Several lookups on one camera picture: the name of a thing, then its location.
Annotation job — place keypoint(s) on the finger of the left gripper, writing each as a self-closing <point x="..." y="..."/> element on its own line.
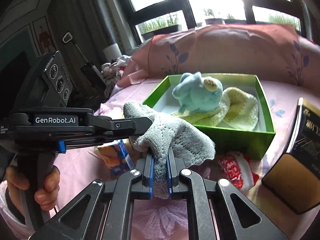
<point x="108" y="130"/>

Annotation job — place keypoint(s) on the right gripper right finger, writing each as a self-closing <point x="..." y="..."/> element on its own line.
<point x="217" y="209"/>

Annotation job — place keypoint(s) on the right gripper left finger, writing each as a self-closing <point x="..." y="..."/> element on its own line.
<point x="103" y="210"/>

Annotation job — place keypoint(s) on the red white knit sock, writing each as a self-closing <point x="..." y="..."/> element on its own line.
<point x="236" y="168"/>

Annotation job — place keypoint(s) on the grey knit cloth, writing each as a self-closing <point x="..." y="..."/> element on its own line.
<point x="187" y="142"/>

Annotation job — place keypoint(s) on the lilac mesh bath puff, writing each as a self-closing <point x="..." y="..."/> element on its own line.
<point x="163" y="222"/>

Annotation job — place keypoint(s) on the blue plush sheep toy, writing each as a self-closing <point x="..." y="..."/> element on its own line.
<point x="198" y="94"/>

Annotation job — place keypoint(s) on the cream yellow knit towel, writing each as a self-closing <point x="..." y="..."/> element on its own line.
<point x="237" y="109"/>

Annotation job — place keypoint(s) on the left hand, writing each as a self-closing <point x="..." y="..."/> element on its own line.
<point x="45" y="197"/>

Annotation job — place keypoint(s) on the orange blue tissue box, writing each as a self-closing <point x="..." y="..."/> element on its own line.
<point x="116" y="157"/>

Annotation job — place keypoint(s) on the pile of white clothes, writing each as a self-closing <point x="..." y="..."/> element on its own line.
<point x="112" y="73"/>

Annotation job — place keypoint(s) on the black gold tea tin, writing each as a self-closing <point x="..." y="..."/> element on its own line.
<point x="294" y="178"/>

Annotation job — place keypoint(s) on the white paper roll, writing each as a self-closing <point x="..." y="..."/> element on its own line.
<point x="112" y="52"/>

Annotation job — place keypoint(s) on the black white stick tool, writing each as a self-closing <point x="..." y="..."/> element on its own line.
<point x="89" y="69"/>

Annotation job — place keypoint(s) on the green open box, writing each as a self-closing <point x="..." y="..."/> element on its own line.
<point x="253" y="143"/>

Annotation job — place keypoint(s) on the black planter box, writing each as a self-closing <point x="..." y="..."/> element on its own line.
<point x="165" y="30"/>

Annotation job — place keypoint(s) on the small potted plant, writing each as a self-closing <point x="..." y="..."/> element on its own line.
<point x="211" y="19"/>

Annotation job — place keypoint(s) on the pink leaf print pillow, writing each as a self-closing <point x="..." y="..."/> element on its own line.
<point x="273" y="52"/>

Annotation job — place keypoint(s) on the framed wall picture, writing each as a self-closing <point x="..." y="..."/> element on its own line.
<point x="43" y="35"/>

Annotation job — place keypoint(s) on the black window frame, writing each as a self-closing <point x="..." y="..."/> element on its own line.
<point x="144" y="16"/>

